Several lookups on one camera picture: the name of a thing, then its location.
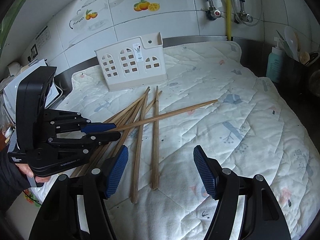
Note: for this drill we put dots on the green wall cabinet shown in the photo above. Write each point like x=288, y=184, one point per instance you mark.
x=22, y=22

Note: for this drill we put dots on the wooden spoon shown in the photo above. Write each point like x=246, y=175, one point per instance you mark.
x=304, y=57

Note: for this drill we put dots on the white quilted mat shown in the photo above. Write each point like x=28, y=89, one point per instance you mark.
x=249, y=129

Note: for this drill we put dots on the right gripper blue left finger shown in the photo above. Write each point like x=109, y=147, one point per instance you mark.
x=113, y=169

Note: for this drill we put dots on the long crossing wooden chopstick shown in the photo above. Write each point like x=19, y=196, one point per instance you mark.
x=163, y=116

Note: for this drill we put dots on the wooden chopstick diagonal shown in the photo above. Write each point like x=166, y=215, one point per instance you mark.
x=129, y=112

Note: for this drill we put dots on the person's left hand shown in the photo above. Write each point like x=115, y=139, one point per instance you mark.
x=25, y=169

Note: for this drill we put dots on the beige plastic utensil holder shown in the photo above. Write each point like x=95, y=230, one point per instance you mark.
x=133, y=62

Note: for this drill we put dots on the vertical wooden chopstick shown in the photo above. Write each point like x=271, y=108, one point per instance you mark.
x=136, y=164
x=155, y=159

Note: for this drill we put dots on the white plastic rice paddle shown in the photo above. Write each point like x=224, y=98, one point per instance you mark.
x=291, y=41

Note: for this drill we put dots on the black utensil crock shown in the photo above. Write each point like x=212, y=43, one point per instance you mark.
x=295, y=77

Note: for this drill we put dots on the teal soap pump bottle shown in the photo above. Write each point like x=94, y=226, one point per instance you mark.
x=275, y=62

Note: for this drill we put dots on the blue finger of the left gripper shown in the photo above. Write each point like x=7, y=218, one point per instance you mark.
x=101, y=138
x=97, y=127

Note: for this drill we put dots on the red handled water valve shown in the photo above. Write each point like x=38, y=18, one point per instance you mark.
x=213, y=14

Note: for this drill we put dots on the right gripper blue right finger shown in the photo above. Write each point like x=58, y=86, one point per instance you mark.
x=207, y=170

